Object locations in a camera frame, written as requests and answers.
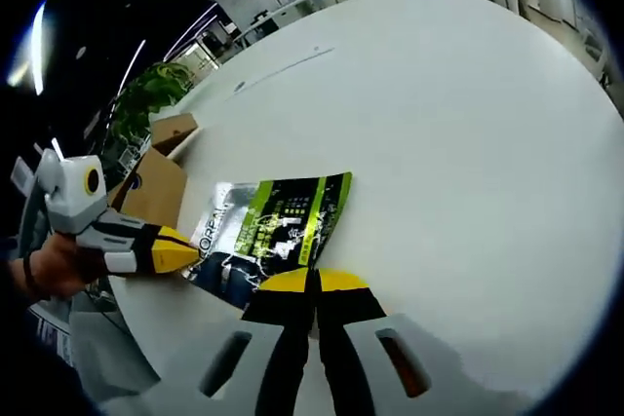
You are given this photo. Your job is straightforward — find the brown cardboard shoe box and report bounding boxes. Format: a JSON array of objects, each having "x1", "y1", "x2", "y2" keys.
[{"x1": 106, "y1": 112, "x2": 202, "y2": 243}]

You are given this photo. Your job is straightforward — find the wall poster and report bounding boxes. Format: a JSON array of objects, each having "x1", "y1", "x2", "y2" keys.
[{"x1": 27, "y1": 306, "x2": 75, "y2": 369}]

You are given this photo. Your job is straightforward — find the green black foil pouch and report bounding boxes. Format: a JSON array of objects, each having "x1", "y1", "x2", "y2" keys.
[{"x1": 186, "y1": 170, "x2": 354, "y2": 314}]

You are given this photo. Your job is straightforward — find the person's left hand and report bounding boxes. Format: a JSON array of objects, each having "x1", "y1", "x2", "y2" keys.
[{"x1": 28, "y1": 233, "x2": 112, "y2": 300}]

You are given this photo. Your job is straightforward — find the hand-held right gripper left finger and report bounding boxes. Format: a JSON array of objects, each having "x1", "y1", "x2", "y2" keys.
[{"x1": 99, "y1": 267, "x2": 314, "y2": 416}]

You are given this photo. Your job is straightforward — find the green plant in white pot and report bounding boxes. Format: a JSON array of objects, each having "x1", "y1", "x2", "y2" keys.
[{"x1": 110, "y1": 61, "x2": 197, "y2": 145}]

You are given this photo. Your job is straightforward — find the white plastic bag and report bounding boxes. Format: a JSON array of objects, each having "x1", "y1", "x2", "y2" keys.
[{"x1": 66, "y1": 284, "x2": 163, "y2": 403}]

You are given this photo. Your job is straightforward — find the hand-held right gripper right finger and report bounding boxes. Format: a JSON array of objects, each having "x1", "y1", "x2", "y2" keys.
[{"x1": 314, "y1": 268, "x2": 532, "y2": 416}]

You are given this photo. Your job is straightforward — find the black wristband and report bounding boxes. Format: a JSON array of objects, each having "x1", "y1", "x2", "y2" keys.
[{"x1": 21, "y1": 251, "x2": 36, "y2": 291}]

